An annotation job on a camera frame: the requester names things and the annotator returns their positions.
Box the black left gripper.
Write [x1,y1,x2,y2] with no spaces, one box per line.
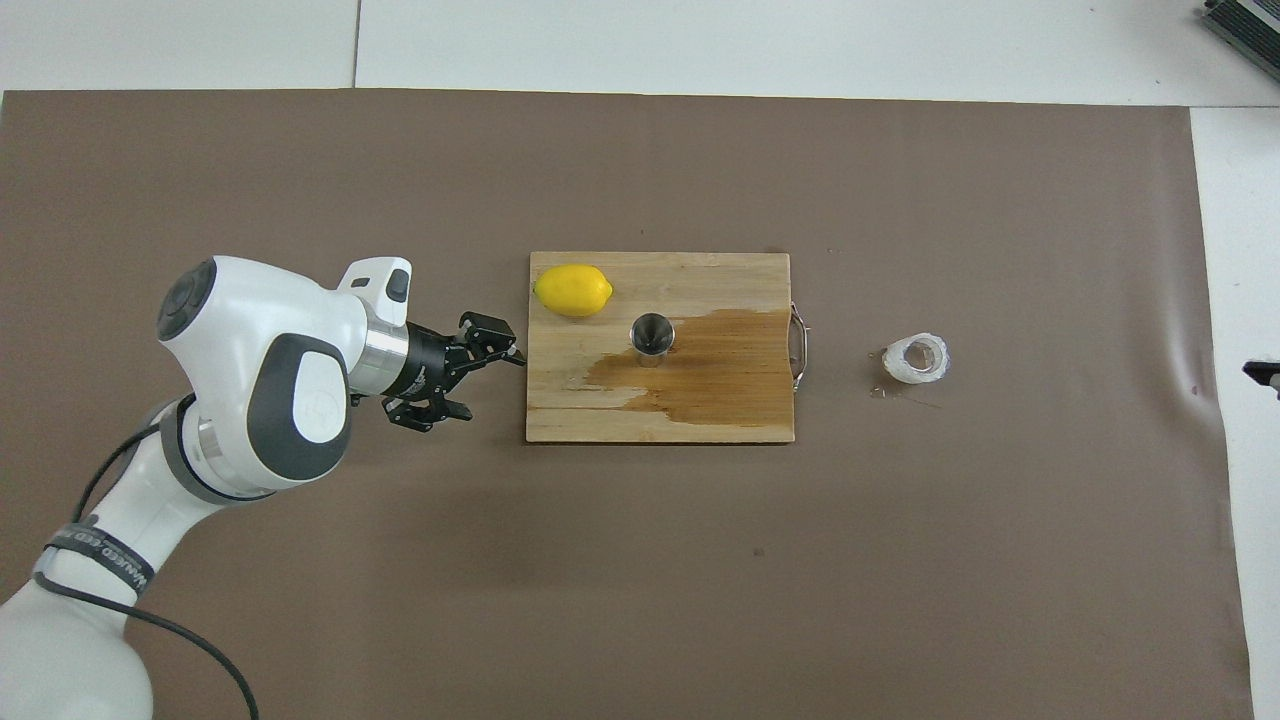
[385,312,526,433]

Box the wooden cutting board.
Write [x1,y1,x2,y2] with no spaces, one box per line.
[525,250,811,446]

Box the yellow lemon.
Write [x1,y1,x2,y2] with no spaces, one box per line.
[533,263,614,319]

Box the brown paper table mat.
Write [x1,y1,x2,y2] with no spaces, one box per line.
[0,88,1256,720]

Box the steel double jigger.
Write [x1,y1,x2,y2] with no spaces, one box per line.
[630,312,676,369]

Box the black device at corner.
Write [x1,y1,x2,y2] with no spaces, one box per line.
[1197,0,1280,56]

